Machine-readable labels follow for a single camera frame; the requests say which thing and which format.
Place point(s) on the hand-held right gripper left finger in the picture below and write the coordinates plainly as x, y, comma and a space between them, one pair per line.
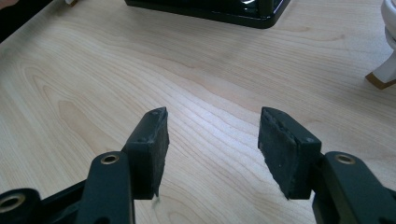
149, 155

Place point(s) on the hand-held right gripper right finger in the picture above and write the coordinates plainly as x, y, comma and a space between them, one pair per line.
288, 155

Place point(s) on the red and black shoe rack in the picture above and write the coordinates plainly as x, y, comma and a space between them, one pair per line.
218, 11

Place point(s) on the white jewelled heeled sandal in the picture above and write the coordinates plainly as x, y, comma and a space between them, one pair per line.
387, 40

